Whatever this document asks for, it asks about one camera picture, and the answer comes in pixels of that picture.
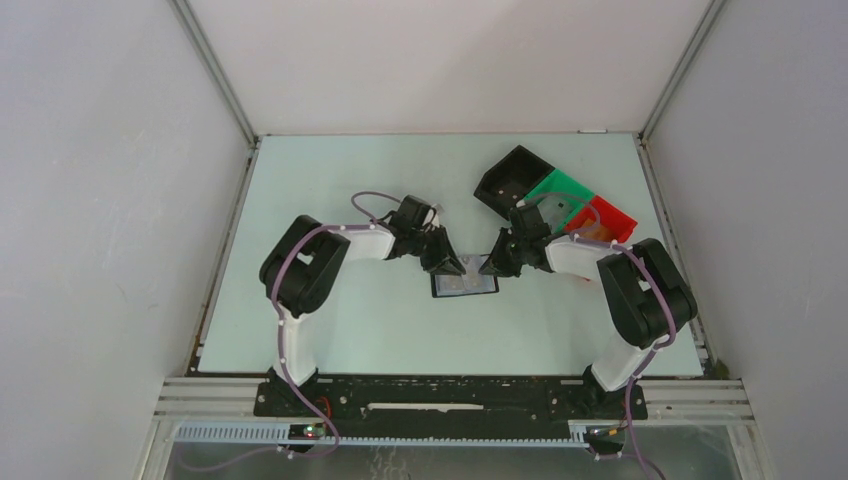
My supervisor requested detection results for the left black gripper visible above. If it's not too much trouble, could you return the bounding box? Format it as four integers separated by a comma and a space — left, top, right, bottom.
407, 225, 465, 278

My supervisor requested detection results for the black card holder wallet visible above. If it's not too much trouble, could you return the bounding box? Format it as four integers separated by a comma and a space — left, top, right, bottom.
431, 255, 499, 298

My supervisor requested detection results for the white card with grey stripe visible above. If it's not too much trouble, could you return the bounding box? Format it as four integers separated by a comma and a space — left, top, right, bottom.
434, 275, 477, 297

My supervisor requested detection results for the black plastic bin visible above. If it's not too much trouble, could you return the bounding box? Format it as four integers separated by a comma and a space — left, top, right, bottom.
473, 145, 555, 219

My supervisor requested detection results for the green plastic bin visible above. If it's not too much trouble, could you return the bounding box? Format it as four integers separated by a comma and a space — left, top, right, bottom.
523, 169, 595, 222

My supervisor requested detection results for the orange card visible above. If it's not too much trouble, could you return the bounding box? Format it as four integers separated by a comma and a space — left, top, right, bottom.
581, 224, 615, 243

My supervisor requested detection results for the red plastic bin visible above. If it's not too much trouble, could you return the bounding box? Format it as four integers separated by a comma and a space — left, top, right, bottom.
563, 195, 638, 243

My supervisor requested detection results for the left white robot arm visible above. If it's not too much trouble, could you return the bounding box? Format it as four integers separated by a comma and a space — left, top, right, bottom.
259, 191, 466, 417

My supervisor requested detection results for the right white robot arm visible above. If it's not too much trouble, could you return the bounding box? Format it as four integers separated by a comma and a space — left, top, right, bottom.
479, 202, 698, 418

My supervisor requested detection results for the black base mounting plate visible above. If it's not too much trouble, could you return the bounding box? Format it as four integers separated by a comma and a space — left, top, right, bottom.
253, 373, 648, 441

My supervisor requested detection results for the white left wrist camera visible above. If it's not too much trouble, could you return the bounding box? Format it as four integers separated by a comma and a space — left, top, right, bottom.
422, 204, 442, 232

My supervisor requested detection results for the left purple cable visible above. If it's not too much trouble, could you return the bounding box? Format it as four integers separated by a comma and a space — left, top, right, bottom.
270, 191, 405, 460

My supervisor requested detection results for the aluminium frame rail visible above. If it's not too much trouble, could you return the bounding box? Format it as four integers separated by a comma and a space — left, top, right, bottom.
154, 374, 754, 447

